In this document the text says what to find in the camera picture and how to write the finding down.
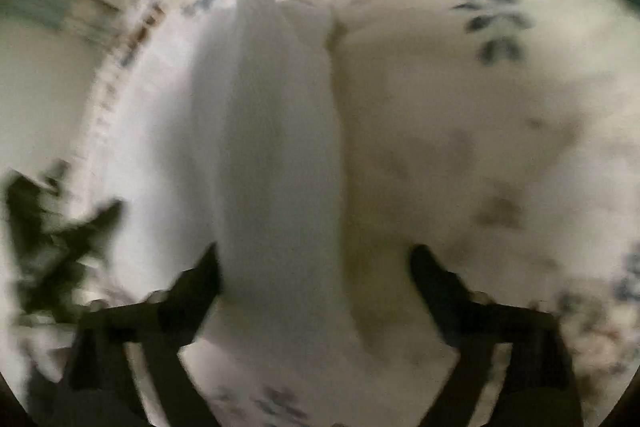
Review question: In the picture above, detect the white knit sweater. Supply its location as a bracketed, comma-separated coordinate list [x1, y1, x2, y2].
[97, 0, 396, 408]

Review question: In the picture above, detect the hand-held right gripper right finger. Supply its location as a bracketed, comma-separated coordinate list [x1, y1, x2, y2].
[409, 244, 586, 427]

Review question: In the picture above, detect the green striped curtain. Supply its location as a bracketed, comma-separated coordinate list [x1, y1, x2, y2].
[0, 0, 131, 45]

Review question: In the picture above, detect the floral printed blanket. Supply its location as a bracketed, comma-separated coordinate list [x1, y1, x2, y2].
[70, 0, 640, 427]

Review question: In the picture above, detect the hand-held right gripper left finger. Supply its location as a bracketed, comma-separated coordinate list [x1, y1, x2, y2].
[62, 243, 223, 427]

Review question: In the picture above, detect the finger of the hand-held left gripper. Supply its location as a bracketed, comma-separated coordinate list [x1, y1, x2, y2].
[47, 198, 125, 290]
[4, 168, 68, 324]

